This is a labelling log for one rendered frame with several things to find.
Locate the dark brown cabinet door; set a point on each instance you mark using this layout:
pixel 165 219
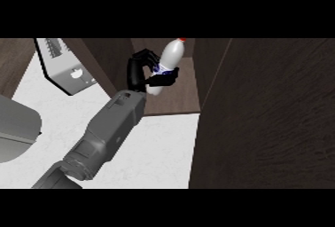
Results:
pixel 271 118

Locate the brown wooden cabinet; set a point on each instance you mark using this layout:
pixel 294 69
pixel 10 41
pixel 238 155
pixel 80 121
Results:
pixel 175 100

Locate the pale grey black-rimmed appliance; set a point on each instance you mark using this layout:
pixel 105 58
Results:
pixel 66 71

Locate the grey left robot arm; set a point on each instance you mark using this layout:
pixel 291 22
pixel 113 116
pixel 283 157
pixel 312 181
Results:
pixel 114 121

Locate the white water bottle red cap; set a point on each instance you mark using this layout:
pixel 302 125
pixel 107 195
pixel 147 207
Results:
pixel 175 51

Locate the brown wooden panel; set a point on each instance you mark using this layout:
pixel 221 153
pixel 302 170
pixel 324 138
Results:
pixel 14 62

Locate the grey rounded appliance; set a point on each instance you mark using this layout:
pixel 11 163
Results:
pixel 15 130

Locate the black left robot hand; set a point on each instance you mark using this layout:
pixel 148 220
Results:
pixel 134 71

